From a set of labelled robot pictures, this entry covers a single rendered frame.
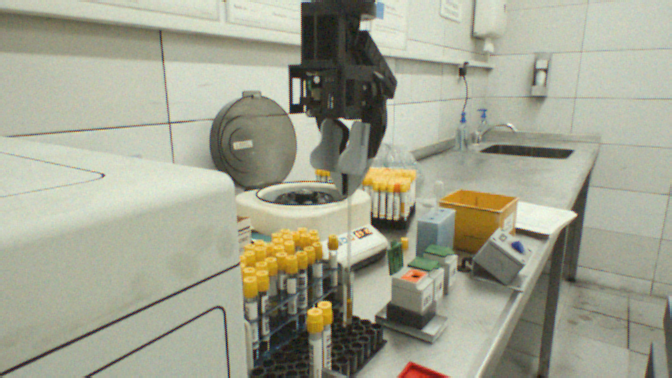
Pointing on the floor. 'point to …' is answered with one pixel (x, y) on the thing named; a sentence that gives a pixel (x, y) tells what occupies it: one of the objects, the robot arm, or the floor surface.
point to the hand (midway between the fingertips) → (349, 183)
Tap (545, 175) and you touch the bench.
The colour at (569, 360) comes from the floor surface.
